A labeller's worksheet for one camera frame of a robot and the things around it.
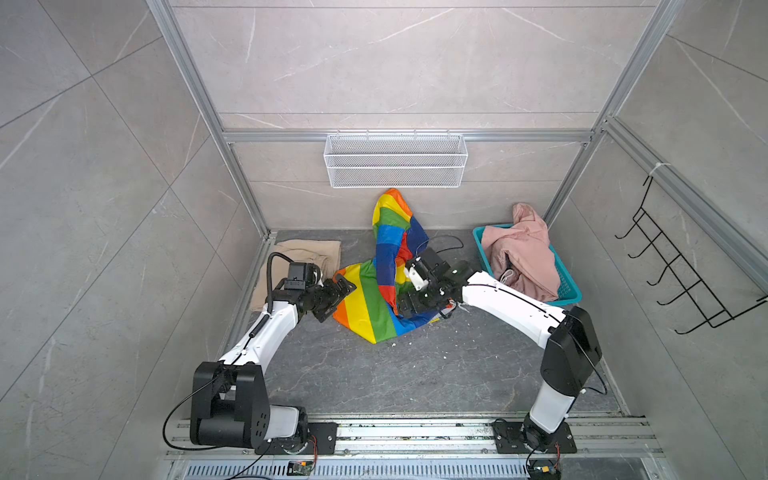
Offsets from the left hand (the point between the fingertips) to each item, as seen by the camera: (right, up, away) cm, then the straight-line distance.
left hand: (347, 289), depth 86 cm
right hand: (+19, -4, -1) cm, 19 cm away
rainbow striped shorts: (+7, -8, +9) cm, 14 cm away
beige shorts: (-12, +10, +24) cm, 29 cm away
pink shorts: (+54, +10, +7) cm, 56 cm away
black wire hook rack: (+80, -1, -24) cm, 84 cm away
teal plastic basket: (+69, -1, +6) cm, 69 cm away
